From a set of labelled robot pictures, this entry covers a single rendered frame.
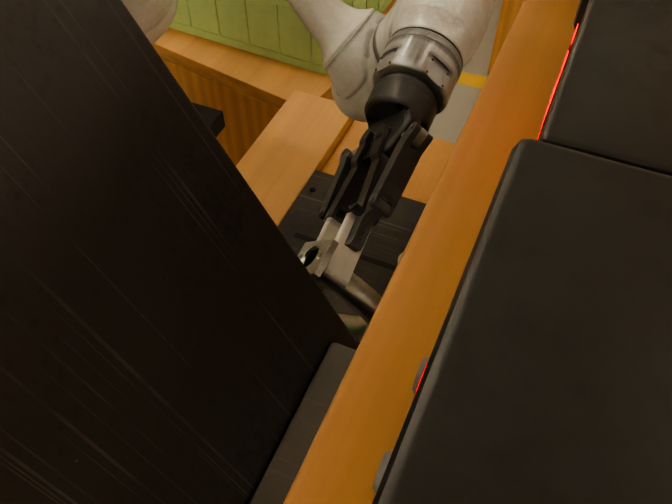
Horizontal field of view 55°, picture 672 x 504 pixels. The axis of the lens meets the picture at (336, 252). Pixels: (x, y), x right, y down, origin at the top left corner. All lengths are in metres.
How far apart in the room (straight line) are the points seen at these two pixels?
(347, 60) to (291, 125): 0.44
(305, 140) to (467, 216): 1.01
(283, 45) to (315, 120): 0.37
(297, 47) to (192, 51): 0.28
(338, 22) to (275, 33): 0.74
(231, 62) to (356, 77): 0.83
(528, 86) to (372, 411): 0.18
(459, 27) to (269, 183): 0.54
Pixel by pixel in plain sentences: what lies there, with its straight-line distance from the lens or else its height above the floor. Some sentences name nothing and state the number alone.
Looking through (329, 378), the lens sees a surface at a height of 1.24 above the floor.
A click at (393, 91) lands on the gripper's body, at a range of 0.70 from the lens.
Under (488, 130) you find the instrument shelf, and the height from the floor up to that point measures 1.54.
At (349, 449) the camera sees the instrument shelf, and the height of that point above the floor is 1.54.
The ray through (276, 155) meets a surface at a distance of 1.24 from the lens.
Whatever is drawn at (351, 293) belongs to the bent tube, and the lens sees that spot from 0.64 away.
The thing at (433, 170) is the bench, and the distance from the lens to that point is 1.25.
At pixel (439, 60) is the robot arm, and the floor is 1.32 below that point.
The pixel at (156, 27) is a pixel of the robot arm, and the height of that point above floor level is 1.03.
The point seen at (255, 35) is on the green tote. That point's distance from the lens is 1.67.
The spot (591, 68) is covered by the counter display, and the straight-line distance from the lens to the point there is 0.26.
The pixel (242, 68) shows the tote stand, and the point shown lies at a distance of 1.65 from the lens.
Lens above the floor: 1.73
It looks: 51 degrees down
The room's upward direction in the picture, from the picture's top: straight up
